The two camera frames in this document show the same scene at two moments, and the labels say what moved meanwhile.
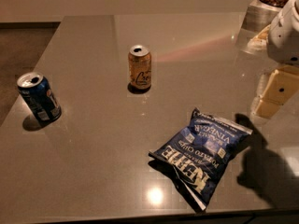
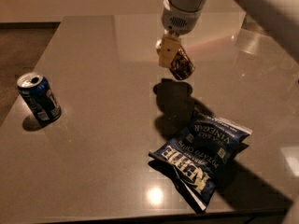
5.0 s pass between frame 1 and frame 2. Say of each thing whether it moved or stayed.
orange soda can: moved
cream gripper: moved
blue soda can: stayed
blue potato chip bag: stayed
